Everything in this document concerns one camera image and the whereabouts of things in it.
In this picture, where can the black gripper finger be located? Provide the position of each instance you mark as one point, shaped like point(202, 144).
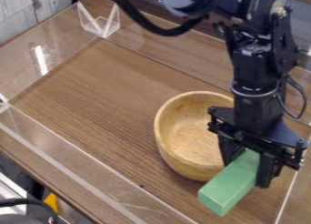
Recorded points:
point(269, 169)
point(230, 148)

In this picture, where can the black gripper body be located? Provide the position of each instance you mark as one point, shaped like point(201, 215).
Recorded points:
point(254, 121)

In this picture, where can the brown wooden bowl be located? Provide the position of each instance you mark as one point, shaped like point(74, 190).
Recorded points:
point(186, 144)

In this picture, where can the green rectangular block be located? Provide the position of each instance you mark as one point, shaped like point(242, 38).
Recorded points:
point(231, 184)

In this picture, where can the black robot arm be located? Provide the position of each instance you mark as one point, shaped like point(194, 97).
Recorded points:
point(263, 52)

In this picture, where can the clear acrylic tray wall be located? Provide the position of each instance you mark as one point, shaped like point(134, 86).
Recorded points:
point(107, 197)

